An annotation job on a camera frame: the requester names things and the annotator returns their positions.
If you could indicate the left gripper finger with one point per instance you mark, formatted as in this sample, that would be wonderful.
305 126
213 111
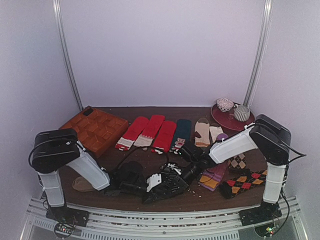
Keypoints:
165 188
153 196

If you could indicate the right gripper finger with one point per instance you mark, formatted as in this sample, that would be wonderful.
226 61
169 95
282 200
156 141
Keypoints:
180 184
168 174

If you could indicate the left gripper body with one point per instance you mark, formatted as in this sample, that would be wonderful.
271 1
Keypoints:
127 187

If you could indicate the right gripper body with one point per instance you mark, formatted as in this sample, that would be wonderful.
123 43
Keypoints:
189 173

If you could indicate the black white striped sock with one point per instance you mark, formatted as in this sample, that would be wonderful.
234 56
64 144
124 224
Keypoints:
174 166

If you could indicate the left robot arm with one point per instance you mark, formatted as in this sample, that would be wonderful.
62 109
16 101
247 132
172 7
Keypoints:
55 149

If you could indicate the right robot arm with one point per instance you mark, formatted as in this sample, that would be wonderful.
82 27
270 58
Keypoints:
268 136

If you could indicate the purple yellow sock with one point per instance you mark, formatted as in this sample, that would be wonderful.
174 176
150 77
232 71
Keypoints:
212 177

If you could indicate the red sock right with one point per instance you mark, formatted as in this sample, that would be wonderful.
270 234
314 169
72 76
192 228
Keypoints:
165 136

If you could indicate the red sock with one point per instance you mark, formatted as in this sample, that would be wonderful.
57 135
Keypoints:
132 133
165 136
149 133

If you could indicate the red sock middle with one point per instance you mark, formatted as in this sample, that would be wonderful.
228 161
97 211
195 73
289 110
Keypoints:
149 133

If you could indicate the black orange argyle sock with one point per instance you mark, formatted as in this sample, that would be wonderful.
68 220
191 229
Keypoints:
246 181

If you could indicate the dark green reindeer sock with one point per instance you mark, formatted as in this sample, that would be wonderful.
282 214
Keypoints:
181 135

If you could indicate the purple magenta sock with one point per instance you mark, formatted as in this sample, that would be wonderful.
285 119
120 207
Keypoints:
221 137

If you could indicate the beige striped sock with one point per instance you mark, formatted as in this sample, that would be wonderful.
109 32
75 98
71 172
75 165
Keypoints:
202 133

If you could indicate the brown argyle sock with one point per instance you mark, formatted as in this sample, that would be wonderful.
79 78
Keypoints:
237 163

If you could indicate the cream short sock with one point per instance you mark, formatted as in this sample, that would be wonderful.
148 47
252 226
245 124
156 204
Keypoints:
215 130

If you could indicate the tan sock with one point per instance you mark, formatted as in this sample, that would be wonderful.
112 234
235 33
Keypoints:
80 184

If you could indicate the red sock left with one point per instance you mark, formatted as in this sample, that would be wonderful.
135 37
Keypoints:
132 133

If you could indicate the orange divided organizer tray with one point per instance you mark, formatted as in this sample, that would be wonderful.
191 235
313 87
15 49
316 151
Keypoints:
97 130

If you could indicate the dark red plate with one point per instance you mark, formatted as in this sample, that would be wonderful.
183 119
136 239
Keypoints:
227 119

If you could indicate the patterned white bowl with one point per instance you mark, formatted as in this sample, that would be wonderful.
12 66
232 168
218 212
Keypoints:
224 104

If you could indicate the striped grey cup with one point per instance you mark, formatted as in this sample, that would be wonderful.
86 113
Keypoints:
242 113

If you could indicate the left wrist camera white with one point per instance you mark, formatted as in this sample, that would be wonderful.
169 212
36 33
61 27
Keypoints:
153 181

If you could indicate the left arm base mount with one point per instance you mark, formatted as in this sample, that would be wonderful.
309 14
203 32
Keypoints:
67 220

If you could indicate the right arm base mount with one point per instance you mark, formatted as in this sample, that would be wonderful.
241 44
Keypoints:
265 218

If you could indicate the left aluminium frame post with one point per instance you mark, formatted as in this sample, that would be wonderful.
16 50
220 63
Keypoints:
66 57

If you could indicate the aluminium frame post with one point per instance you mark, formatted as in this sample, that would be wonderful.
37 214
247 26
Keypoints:
66 57
260 51

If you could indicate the right aluminium frame post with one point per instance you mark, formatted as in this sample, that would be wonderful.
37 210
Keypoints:
260 51

